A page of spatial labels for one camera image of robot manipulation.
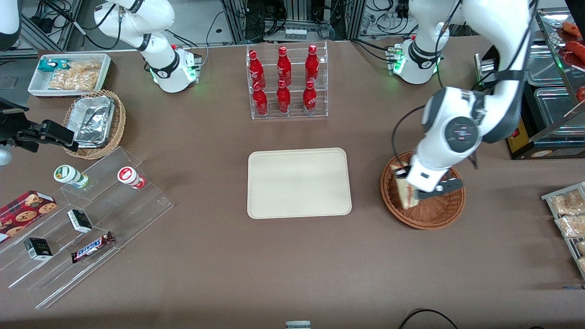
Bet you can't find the brown round wicker basket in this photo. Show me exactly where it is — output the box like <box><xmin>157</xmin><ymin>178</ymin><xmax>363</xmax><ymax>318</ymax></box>
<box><xmin>380</xmin><ymin>150</ymin><xmax>467</xmax><ymax>230</ymax></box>

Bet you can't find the steel warmer pan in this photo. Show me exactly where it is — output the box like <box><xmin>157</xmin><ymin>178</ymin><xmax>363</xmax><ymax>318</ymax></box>
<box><xmin>533</xmin><ymin>87</ymin><xmax>585</xmax><ymax>138</ymax></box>
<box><xmin>526</xmin><ymin>43</ymin><xmax>568</xmax><ymax>87</ymax></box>

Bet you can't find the black cable loop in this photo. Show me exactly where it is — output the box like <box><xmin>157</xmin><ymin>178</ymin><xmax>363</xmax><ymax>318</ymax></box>
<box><xmin>398</xmin><ymin>309</ymin><xmax>459</xmax><ymax>329</ymax></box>

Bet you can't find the clear acrylic stepped display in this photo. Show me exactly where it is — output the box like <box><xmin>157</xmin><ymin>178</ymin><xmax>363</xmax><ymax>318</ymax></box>
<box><xmin>0</xmin><ymin>146</ymin><xmax>175</xmax><ymax>310</ymax></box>

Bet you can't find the metal wire snack tray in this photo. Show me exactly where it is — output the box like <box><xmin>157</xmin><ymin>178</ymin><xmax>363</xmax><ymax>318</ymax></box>
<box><xmin>541</xmin><ymin>181</ymin><xmax>585</xmax><ymax>280</ymax></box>

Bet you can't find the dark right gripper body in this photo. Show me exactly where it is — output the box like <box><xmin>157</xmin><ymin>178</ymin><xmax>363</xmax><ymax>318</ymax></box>
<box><xmin>0</xmin><ymin>97</ymin><xmax>30</xmax><ymax>148</ymax></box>

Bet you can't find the clear bag of crackers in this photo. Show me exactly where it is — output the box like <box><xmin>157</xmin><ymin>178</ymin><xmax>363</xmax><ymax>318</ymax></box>
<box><xmin>68</xmin><ymin>61</ymin><xmax>102</xmax><ymax>74</ymax></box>
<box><xmin>48</xmin><ymin>69</ymin><xmax>100</xmax><ymax>91</ymax></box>

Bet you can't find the triangular sandwich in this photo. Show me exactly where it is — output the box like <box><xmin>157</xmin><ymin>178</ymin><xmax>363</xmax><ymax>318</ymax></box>
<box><xmin>395</xmin><ymin>176</ymin><xmax>421</xmax><ymax>210</ymax></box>

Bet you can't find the clear acrylic bottle rack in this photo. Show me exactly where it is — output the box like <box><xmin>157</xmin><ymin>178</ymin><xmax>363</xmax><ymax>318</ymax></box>
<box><xmin>246</xmin><ymin>41</ymin><xmax>329</xmax><ymax>121</ymax></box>

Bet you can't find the stack of foil containers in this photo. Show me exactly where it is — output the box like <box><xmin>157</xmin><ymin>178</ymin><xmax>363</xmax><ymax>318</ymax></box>
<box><xmin>72</xmin><ymin>95</ymin><xmax>116</xmax><ymax>149</ymax></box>

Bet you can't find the teal snack packet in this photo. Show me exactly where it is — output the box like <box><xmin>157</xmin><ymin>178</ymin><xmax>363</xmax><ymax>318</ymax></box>
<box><xmin>37</xmin><ymin>58</ymin><xmax>72</xmax><ymax>73</ymax></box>

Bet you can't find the white rectangular snack bin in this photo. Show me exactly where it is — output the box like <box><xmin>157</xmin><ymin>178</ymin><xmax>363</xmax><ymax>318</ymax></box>
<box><xmin>28</xmin><ymin>53</ymin><xmax>112</xmax><ymax>98</ymax></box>

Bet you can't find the red lidded yogurt cup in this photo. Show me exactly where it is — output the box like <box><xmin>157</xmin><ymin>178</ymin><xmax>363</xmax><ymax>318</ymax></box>
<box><xmin>117</xmin><ymin>166</ymin><xmax>147</xmax><ymax>190</ymax></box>

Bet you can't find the green lidded yogurt cup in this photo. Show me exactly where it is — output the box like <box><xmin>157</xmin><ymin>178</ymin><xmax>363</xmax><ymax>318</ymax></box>
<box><xmin>53</xmin><ymin>164</ymin><xmax>90</xmax><ymax>189</ymax></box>

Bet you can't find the red cola bottle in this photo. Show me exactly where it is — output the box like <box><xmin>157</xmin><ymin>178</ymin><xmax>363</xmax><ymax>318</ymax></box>
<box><xmin>277</xmin><ymin>80</ymin><xmax>291</xmax><ymax>114</ymax></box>
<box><xmin>303</xmin><ymin>80</ymin><xmax>318</xmax><ymax>116</ymax></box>
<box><xmin>305</xmin><ymin>44</ymin><xmax>320</xmax><ymax>85</ymax></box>
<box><xmin>252</xmin><ymin>81</ymin><xmax>269</xmax><ymax>116</ymax></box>
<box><xmin>277</xmin><ymin>46</ymin><xmax>292</xmax><ymax>86</ymax></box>
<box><xmin>248</xmin><ymin>49</ymin><xmax>266</xmax><ymax>88</ymax></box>

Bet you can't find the small black white box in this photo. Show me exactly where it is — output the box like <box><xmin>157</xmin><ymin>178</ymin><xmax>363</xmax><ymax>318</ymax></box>
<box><xmin>67</xmin><ymin>209</ymin><xmax>93</xmax><ymax>234</ymax></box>
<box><xmin>23</xmin><ymin>237</ymin><xmax>53</xmax><ymax>261</ymax></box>

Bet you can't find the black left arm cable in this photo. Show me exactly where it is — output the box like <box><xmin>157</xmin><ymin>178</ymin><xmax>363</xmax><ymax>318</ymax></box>
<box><xmin>391</xmin><ymin>105</ymin><xmax>427</xmax><ymax>169</ymax></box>

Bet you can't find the red cookie box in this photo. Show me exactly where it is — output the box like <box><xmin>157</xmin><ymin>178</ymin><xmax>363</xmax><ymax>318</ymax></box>
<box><xmin>0</xmin><ymin>190</ymin><xmax>58</xmax><ymax>244</ymax></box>

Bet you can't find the Snickers chocolate bar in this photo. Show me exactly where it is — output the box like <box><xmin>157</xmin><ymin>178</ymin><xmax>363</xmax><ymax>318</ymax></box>
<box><xmin>70</xmin><ymin>231</ymin><xmax>115</xmax><ymax>264</ymax></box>

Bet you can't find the black food warmer cabinet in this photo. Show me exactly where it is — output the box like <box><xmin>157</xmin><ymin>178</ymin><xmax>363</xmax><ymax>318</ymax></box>
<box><xmin>474</xmin><ymin>6</ymin><xmax>585</xmax><ymax>161</ymax></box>

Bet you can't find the beige rectangular plastic tray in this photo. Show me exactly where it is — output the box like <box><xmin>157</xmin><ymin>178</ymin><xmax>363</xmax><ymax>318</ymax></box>
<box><xmin>247</xmin><ymin>148</ymin><xmax>353</xmax><ymax>220</ymax></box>

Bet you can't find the tan wicker basket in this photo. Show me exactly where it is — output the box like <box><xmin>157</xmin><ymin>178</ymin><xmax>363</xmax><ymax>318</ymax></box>
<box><xmin>62</xmin><ymin>89</ymin><xmax>127</xmax><ymax>160</ymax></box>

